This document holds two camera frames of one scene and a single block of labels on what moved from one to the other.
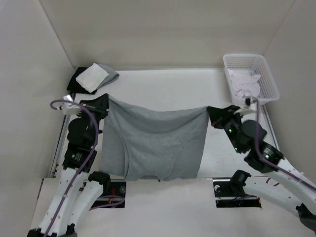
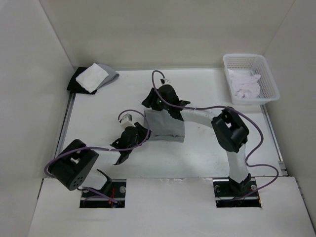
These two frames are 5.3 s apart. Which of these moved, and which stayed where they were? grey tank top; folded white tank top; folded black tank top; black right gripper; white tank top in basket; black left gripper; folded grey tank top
Moved: grey tank top; black left gripper; black right gripper
Stayed: folded black tank top; folded white tank top; folded grey tank top; white tank top in basket
